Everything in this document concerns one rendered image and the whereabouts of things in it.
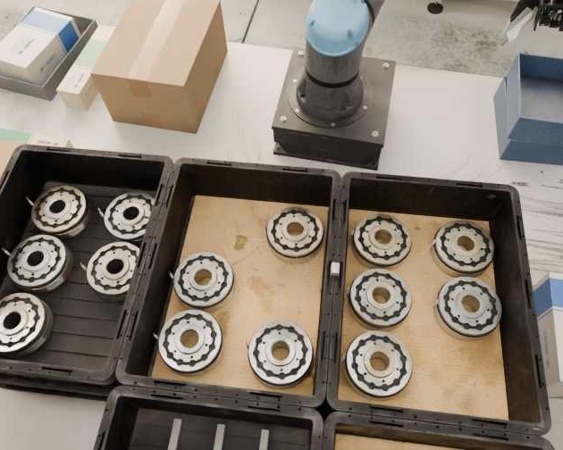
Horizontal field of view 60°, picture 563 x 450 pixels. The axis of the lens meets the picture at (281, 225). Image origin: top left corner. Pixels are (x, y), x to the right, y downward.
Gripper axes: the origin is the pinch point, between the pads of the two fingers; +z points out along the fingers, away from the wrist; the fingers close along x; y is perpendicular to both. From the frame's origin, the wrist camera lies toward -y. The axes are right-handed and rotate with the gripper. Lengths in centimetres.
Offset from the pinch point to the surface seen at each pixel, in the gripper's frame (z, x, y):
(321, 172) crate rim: -4, -36, 40
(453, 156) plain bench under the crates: 22.8, -12.8, 11.8
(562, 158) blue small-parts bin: 23.6, 10.6, 8.8
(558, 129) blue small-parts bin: 13.6, 7.0, 9.6
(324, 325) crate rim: -3, -30, 67
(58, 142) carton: 4, -100, 34
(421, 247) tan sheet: 9.0, -17.5, 45.0
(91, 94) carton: 8, -103, 15
